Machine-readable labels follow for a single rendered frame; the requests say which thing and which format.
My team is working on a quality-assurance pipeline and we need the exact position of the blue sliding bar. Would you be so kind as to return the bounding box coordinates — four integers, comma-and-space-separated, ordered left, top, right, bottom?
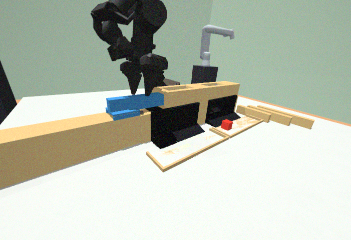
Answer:
106, 92, 164, 121

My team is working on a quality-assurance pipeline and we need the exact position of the red cube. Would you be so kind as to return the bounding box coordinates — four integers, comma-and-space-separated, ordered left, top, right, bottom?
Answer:
221, 119, 233, 131

